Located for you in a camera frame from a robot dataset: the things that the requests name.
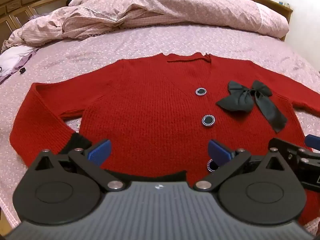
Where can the pink floral duvet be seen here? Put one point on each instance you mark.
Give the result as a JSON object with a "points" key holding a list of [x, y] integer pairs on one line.
{"points": [[160, 10]]}

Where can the red knit sweater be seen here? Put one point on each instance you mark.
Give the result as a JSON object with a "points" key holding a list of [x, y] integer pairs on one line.
{"points": [[150, 110]]}

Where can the pink floral bed sheet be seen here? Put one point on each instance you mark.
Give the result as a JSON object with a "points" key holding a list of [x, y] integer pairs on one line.
{"points": [[82, 52]]}

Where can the wooden bed side board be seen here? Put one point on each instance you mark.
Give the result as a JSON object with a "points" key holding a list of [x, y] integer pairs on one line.
{"points": [[275, 2]]}

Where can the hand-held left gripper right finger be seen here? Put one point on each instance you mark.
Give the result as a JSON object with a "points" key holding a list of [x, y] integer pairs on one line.
{"points": [[219, 152]]}

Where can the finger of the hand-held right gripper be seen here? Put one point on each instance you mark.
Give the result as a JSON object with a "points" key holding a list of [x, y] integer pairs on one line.
{"points": [[313, 142], [287, 150]]}

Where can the lilac pillow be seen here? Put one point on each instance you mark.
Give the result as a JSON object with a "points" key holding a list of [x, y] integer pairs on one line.
{"points": [[12, 60]]}

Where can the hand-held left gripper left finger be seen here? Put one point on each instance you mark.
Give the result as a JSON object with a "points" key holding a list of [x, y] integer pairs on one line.
{"points": [[100, 151]]}

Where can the wooden headboard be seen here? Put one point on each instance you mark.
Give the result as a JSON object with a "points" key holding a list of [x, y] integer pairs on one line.
{"points": [[22, 5]]}

